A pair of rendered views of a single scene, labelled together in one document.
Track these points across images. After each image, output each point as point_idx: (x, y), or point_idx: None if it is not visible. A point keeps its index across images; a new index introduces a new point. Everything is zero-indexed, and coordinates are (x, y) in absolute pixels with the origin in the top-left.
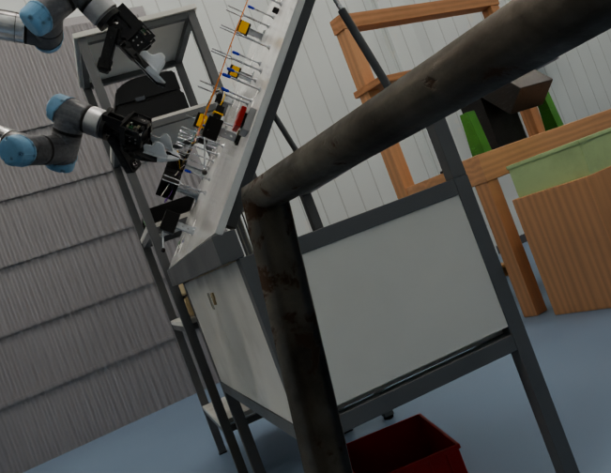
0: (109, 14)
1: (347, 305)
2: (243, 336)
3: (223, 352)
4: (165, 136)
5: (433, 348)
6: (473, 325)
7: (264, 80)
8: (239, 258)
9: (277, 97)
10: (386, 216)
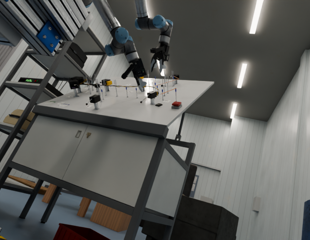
0: (167, 44)
1: (165, 178)
2: (110, 158)
3: (53, 153)
4: None
5: (165, 209)
6: (171, 210)
7: (178, 101)
8: (165, 138)
9: None
10: (180, 162)
